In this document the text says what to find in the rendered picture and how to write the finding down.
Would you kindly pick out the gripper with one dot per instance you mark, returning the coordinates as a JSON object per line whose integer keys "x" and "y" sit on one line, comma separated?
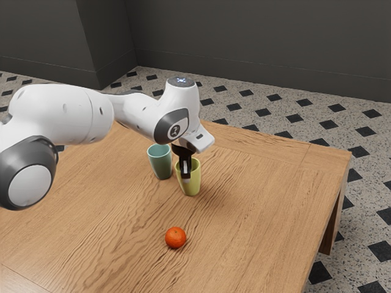
{"x": 180, "y": 150}

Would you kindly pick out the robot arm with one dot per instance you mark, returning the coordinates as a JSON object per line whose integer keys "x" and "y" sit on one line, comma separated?
{"x": 64, "y": 116}

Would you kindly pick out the yellow-green cup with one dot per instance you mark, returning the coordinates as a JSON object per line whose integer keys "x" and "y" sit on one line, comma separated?
{"x": 194, "y": 180}

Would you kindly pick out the teal cup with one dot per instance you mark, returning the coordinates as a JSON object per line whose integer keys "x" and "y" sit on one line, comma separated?
{"x": 160, "y": 163}

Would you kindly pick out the orange mandarin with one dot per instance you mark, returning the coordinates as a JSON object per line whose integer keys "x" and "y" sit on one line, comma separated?
{"x": 175, "y": 237}

